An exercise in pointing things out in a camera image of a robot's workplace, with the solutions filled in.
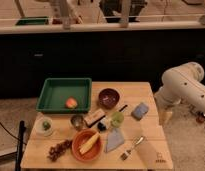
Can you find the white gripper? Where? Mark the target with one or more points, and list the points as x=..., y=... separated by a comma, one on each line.
x=165, y=99

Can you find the blue sponge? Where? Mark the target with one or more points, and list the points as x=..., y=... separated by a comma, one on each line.
x=139, y=111

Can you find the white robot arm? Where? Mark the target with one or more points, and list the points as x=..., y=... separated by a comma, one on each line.
x=180, y=83

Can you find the metal fork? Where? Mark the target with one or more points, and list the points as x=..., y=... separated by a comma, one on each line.
x=127, y=152

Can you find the green plastic cup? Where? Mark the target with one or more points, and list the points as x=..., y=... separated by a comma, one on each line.
x=116, y=119

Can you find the grey folded cloth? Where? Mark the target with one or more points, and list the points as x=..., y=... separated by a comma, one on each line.
x=114, y=140

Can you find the dark purple bowl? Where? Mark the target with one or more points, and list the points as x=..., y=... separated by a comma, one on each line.
x=108, y=98

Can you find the wooden block brush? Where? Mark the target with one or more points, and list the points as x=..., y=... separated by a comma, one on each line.
x=92, y=118

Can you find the yellow corn cob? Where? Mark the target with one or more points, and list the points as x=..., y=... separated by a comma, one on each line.
x=88, y=145

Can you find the orange bowl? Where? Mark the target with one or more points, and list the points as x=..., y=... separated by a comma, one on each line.
x=79, y=139

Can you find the small metal cup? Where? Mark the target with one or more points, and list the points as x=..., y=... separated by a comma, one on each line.
x=77, y=121

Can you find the red apple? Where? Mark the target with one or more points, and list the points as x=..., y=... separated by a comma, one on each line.
x=71, y=103

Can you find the green plastic tray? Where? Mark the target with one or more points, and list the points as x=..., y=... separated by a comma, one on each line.
x=56, y=92

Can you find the bunch of dark grapes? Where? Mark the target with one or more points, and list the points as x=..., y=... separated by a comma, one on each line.
x=59, y=149

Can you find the clear container with lime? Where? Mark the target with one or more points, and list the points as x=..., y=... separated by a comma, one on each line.
x=44, y=126

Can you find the black stand left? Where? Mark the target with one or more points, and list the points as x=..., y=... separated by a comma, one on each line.
x=20, y=143

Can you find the green tray on counter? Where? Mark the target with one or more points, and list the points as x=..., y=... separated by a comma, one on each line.
x=33, y=21

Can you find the black handled utensil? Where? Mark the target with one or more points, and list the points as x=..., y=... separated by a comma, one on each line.
x=105, y=123

